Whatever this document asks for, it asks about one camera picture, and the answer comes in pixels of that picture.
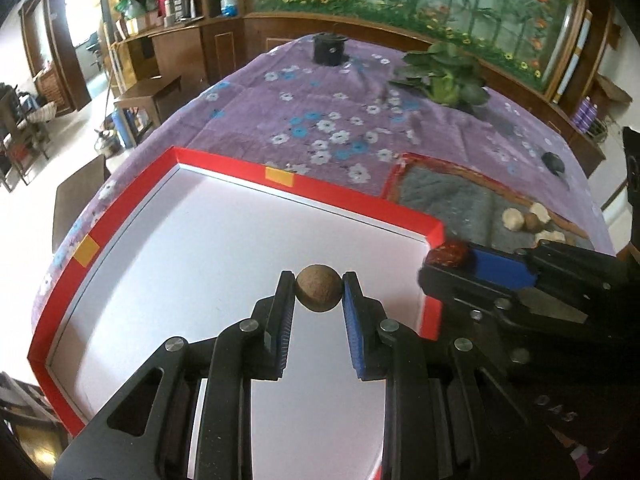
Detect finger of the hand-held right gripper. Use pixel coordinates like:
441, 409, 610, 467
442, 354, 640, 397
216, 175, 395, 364
471, 240, 640, 292
418, 262, 640, 377

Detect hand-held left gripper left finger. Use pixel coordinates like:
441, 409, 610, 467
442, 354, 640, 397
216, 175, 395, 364
52, 270, 297, 480

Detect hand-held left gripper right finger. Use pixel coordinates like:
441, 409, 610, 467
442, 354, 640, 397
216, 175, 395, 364
342, 271, 581, 480

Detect red date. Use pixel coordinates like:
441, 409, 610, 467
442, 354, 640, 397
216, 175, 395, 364
426, 241, 472, 269

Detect red cardboard box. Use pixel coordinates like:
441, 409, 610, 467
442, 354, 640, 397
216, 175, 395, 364
27, 146, 446, 480

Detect grey mat with orange border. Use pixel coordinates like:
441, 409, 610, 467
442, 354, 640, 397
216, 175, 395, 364
382, 152, 597, 261

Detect purple bottles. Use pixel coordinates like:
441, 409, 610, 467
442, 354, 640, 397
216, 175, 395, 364
572, 97, 601, 134

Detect white striped pole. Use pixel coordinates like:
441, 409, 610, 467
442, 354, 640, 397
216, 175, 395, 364
554, 9, 594, 102

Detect green leafy vegetable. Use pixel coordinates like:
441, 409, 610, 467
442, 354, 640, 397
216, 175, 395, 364
389, 41, 490, 109

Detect purple floral tablecloth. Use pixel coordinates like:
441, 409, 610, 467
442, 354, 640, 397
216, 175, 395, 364
30, 35, 618, 341

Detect metal kettle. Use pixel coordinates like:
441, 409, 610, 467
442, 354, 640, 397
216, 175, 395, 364
97, 130, 121, 157

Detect wooden stool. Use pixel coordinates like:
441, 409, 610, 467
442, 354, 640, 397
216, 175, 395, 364
113, 75, 182, 149

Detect black cup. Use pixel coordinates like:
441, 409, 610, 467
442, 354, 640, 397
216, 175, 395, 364
312, 32, 348, 66

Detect wooden armchair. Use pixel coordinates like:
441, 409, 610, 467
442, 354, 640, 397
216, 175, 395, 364
0, 84, 52, 192

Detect wicker basket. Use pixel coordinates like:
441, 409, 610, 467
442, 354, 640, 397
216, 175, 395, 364
32, 69, 59, 111

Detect green plastic bag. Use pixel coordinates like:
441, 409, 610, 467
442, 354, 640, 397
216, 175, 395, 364
114, 0, 149, 21

